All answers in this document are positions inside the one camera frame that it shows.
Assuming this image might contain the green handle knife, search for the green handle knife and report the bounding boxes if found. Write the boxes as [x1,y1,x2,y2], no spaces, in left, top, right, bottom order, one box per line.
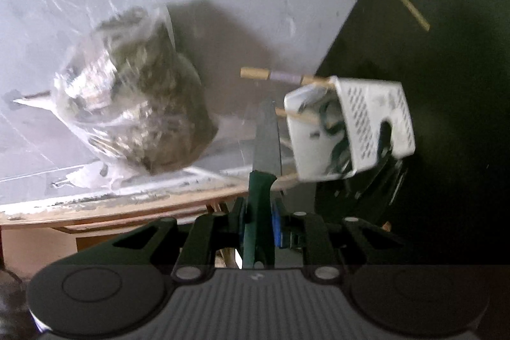
[242,99,282,268]

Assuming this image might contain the dark green kitchen scissors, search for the dark green kitchen scissors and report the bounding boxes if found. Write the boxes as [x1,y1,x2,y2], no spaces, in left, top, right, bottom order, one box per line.
[319,100,352,175]

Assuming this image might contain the plastic bag of dried leaves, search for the plastic bag of dried leaves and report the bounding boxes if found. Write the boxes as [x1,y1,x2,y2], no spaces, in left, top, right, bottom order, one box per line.
[50,6,218,173]

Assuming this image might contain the wooden chopstick with purple band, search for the wooden chopstick with purple band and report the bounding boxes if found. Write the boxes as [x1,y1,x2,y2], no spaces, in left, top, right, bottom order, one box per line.
[240,67,335,88]

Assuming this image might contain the white perforated utensil basket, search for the white perforated utensil basket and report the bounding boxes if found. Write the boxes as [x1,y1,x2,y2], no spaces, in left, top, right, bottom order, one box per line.
[284,77,416,182]

